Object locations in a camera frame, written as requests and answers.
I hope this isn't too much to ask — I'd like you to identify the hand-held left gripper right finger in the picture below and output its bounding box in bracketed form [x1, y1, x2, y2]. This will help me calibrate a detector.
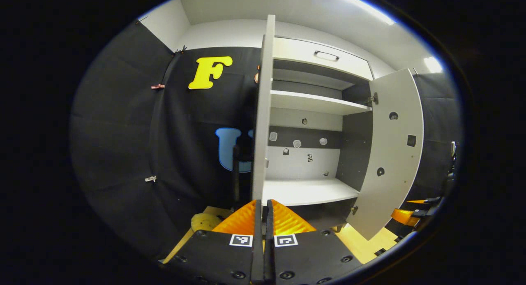
[266, 199, 364, 285]

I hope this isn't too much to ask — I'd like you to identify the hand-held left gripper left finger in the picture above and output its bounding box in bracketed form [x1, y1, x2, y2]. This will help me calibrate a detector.
[158, 199, 263, 285]

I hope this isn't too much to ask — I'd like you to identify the white headphone-sticker cabinet door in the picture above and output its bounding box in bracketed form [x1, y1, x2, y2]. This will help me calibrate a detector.
[346, 68, 424, 241]

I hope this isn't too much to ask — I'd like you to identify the black door handle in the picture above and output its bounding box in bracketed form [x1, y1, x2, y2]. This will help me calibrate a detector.
[231, 144, 253, 209]

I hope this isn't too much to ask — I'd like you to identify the white double-door shoe cabinet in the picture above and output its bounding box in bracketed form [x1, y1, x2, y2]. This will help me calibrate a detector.
[263, 36, 374, 232]

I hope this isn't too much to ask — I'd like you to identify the white camera-sticker cabinet door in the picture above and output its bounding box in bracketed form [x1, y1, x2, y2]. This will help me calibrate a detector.
[251, 14, 277, 203]

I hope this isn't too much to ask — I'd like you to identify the white cabinet shelf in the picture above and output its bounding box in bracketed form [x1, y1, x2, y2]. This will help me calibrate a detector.
[270, 90, 372, 116]

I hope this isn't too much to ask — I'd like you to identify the yellow plush toy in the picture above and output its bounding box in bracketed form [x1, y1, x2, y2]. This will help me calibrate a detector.
[190, 213, 224, 233]

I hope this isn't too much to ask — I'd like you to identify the black backdrop cloth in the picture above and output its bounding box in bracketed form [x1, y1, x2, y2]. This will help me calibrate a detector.
[70, 20, 463, 261]

